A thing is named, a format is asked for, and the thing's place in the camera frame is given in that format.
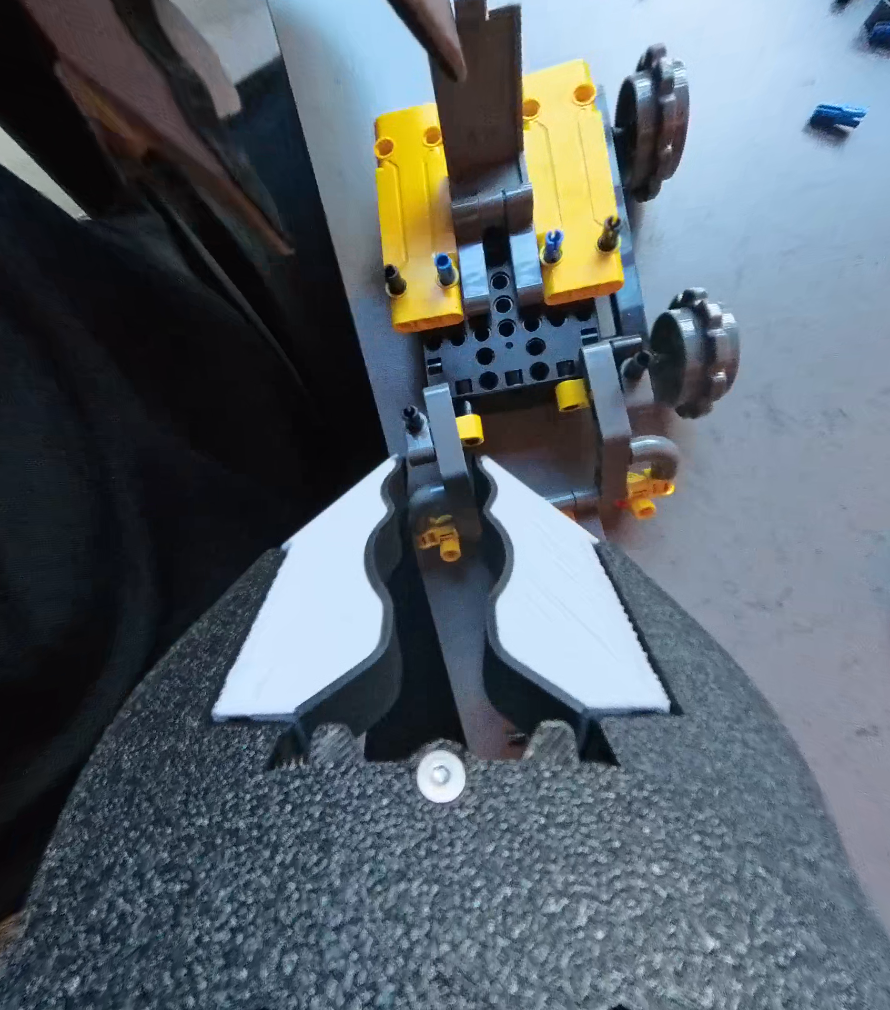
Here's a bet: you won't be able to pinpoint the single blue pin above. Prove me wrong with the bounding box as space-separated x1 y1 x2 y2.
810 103 866 140

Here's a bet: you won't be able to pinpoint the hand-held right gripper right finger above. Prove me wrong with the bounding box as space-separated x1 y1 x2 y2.
477 455 671 740

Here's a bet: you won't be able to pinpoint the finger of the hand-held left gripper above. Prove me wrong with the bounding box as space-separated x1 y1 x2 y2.
54 0 294 256
401 0 468 84

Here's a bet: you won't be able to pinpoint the yellow black toy vehicle model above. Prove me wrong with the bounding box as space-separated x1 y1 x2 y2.
374 0 742 565

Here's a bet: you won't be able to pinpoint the person's dark clothed legs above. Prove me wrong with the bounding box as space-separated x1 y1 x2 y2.
0 126 383 948

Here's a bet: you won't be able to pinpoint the grey desk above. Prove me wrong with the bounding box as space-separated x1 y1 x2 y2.
267 0 890 972

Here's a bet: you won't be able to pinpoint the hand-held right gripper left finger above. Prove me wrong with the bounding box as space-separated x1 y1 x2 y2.
212 455 414 751

